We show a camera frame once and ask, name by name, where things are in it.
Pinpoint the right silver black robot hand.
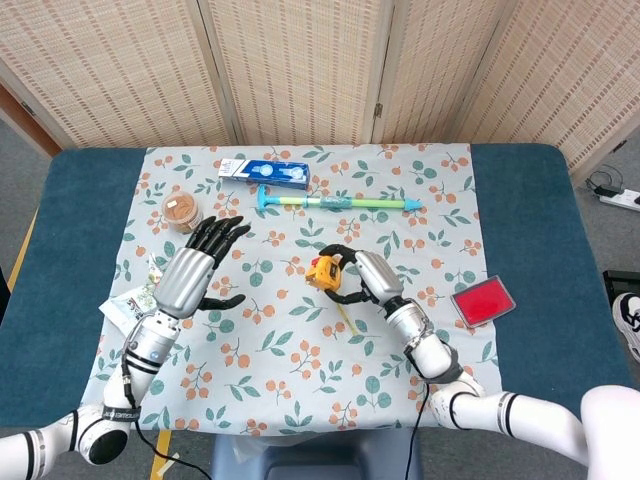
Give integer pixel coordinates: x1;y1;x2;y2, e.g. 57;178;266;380
319;243;405;307

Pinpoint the floral print tablecloth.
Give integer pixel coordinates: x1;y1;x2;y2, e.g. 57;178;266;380
73;143;506;437

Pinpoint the silver snack bag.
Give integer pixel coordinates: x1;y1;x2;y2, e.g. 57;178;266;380
98;253;171;337

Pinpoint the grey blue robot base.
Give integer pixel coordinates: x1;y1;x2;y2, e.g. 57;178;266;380
209;428;424;480

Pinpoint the white power strip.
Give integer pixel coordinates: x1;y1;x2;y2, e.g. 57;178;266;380
598;189;640;213

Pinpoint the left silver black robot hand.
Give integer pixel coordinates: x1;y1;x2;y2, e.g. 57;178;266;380
152;215;252;320

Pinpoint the dark blue table cover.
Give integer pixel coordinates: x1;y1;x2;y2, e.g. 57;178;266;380
0;143;634;430

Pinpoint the yellow tape measure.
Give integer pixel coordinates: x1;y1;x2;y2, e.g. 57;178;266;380
305;254;359;337

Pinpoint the red ink pad case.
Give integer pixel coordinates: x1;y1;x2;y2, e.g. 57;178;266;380
450;275;516;330

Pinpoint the white black sneaker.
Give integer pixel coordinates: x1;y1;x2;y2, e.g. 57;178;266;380
612;292;640;362

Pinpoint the green blue toy water pump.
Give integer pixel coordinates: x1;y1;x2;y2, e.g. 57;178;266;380
255;183;424;217

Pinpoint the bamboo folding screen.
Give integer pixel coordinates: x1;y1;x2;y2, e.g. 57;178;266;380
0;0;640;182

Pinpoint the black power adapter with cable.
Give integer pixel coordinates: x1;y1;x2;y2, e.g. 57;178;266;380
584;164;626;199

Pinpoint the clear jar of snacks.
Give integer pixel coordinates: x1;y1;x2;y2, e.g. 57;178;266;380
160;190;205;235

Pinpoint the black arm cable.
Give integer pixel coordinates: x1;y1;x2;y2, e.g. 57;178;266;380
403;382;432;480
121;324;214;480

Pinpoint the brown wooden door frame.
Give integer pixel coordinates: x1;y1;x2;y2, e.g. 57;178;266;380
0;82;62;157

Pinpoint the blue toothpaste box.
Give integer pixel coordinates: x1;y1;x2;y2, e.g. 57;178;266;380
218;158;312;191

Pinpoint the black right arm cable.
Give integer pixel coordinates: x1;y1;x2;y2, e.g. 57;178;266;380
403;382;432;480

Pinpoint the black box on floor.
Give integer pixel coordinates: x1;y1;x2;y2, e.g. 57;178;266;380
603;269;640;297

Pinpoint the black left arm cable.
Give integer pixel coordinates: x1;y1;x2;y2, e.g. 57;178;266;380
121;324;214;480

